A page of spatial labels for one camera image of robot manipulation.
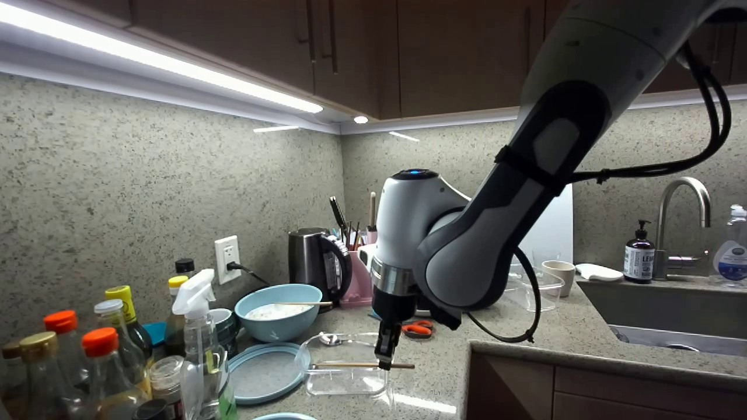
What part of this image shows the green bottle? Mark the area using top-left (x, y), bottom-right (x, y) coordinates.
top-left (215, 389), bottom-right (239, 420)

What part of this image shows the brown wooden stick dark tip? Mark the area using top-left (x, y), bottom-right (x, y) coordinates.
top-left (310, 358), bottom-right (419, 371)

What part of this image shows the small yellow cap bottle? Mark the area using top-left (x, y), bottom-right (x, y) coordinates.
top-left (164, 273), bottom-right (192, 358)

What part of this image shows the white wall outlet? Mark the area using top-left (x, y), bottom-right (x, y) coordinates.
top-left (213, 233), bottom-right (246, 288)

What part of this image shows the brown lower cabinet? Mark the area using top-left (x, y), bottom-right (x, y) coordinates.
top-left (466, 344), bottom-right (747, 420)

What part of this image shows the light blue dish rim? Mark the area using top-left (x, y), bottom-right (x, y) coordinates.
top-left (251, 409), bottom-right (317, 420)

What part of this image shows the orange cap bottle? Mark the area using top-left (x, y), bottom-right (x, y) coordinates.
top-left (80, 325), bottom-right (147, 420)
top-left (40, 308), bottom-right (90, 420)

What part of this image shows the black plug with cable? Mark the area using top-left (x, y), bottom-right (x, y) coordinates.
top-left (225, 261), bottom-right (271, 289)

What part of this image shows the brown cabinet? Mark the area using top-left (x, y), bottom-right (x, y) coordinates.
top-left (466, 344), bottom-right (747, 420)
top-left (73, 0), bottom-right (747, 122)

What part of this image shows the black toaster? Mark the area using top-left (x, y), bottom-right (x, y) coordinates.
top-left (209, 268), bottom-right (266, 314)

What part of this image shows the long LED light strip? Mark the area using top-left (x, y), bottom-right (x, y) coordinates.
top-left (0, 0), bottom-right (327, 120)

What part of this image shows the black handled utensil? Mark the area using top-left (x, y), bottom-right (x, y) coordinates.
top-left (327, 193), bottom-right (351, 238)

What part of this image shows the white trigger spray bottle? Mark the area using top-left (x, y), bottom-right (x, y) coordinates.
top-left (169, 266), bottom-right (232, 420)

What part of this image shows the light blue plate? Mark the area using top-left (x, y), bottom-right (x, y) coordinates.
top-left (225, 340), bottom-right (315, 409)

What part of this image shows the chrome kitchen faucet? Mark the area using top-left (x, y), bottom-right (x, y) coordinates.
top-left (655, 175), bottom-right (715, 283)

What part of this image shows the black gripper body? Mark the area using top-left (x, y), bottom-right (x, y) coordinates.
top-left (371, 291), bottom-right (413, 333)

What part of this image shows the brown cap bottle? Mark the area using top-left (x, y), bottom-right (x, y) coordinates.
top-left (0, 339), bottom-right (26, 420)

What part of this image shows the grey cap bottle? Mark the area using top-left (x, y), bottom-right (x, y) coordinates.
top-left (91, 297), bottom-right (131, 346)

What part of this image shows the white mug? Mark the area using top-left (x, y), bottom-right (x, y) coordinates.
top-left (540, 258), bottom-right (582, 302)

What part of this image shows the steel kitchen sink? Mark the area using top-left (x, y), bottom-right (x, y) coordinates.
top-left (576, 279), bottom-right (747, 360)

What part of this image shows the metal spoon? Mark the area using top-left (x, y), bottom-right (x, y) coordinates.
top-left (314, 330), bottom-right (380, 350)

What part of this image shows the pink utensil holder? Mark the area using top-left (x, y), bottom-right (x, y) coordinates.
top-left (341, 242), bottom-right (379, 308)

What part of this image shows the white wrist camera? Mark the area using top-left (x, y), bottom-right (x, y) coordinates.
top-left (355, 240), bottom-right (384, 273)

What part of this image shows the gold cap bottle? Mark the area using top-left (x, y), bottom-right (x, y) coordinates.
top-left (15, 330), bottom-right (75, 420)

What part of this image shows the yellow cap dark bottle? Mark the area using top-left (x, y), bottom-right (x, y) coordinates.
top-left (101, 283), bottom-right (157, 365)

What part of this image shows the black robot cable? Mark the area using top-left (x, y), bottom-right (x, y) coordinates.
top-left (466, 41), bottom-right (735, 346)

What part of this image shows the clear plastic tub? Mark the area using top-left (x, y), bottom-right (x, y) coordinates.
top-left (505, 266), bottom-right (566, 315)

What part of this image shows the large light blue bowl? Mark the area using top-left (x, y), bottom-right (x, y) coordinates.
top-left (232, 280), bottom-right (327, 346)

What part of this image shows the dark soap dispenser bottle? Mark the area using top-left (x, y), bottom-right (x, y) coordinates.
top-left (622, 217), bottom-right (659, 286)

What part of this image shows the clear glass food container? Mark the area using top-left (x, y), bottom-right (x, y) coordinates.
top-left (298, 332), bottom-right (398, 399)

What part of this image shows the white cloth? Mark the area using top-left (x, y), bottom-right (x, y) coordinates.
top-left (575, 261), bottom-right (625, 286)

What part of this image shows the glass jar metal lid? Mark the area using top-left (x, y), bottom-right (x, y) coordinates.
top-left (146, 352), bottom-right (192, 420)

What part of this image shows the orange small tool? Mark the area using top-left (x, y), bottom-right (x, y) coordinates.
top-left (401, 317), bottom-right (439, 340)

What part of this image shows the white cutting board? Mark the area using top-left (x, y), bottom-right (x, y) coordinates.
top-left (517, 182), bottom-right (576, 268)

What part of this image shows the brown upper cabinet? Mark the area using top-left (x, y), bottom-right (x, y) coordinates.
top-left (73, 0), bottom-right (747, 122)

